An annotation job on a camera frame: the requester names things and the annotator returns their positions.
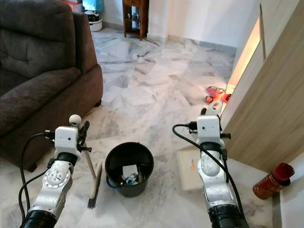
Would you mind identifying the dark grey fabric sofa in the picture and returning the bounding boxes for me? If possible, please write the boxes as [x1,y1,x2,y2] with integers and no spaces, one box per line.
[0,0,104,172]

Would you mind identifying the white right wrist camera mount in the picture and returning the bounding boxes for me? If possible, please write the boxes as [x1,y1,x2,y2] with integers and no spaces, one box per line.
[196,115,222,145]

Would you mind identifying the red-capped brown bottle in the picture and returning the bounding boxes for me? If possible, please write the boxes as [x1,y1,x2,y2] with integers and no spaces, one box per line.
[253,163,296,200]

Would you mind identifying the wooden hand broom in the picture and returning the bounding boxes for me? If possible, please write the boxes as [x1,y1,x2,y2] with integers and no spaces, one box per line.
[69,114,104,210]

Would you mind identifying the dark wooden side table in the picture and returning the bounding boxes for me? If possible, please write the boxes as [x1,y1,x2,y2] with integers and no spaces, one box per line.
[122,0,149,41]

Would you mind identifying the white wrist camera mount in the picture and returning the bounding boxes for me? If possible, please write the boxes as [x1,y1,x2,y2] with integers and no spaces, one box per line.
[55,126,80,154]
[196,115,222,145]

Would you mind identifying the blue box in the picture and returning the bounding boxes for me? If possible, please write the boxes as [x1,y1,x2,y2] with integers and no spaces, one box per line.
[82,0,105,12]

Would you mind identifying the light wood cabinet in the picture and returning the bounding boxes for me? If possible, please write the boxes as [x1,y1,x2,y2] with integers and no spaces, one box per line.
[218,0,304,173]

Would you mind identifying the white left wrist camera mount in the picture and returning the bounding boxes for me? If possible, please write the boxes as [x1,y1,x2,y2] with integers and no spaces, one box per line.
[55,126,80,154]

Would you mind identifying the white round appliance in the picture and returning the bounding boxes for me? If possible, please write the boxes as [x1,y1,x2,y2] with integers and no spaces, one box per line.
[85,10,104,32]

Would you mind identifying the white paper scrap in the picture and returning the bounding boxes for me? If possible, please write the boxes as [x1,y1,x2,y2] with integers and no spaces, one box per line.
[122,164,139,179]

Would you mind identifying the black plastic bucket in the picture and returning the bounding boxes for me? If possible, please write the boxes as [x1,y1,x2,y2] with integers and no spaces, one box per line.
[104,142,155,198]

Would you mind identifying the beige plastic dustpan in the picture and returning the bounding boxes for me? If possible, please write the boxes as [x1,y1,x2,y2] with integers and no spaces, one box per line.
[176,100,223,192]

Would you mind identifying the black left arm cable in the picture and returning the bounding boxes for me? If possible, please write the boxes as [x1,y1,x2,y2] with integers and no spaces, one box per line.
[19,132,57,224]

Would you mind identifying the red and orange toy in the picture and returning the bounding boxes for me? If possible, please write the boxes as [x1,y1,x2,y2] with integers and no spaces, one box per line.
[206,85,231,105]

